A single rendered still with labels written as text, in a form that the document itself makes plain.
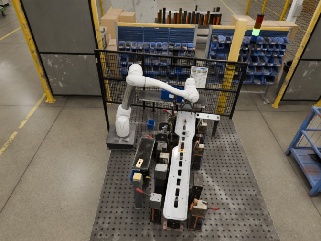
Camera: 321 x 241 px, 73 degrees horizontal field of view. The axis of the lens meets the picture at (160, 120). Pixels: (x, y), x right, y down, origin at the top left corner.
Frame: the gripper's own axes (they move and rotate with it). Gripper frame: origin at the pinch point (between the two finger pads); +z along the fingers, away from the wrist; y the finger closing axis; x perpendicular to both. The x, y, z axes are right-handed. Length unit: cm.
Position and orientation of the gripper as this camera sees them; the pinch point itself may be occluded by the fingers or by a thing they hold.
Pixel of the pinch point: (186, 111)
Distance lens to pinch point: 247.1
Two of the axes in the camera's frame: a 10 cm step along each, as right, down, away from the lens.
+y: 9.9, 1.2, -1.1
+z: -0.2, 7.7, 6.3
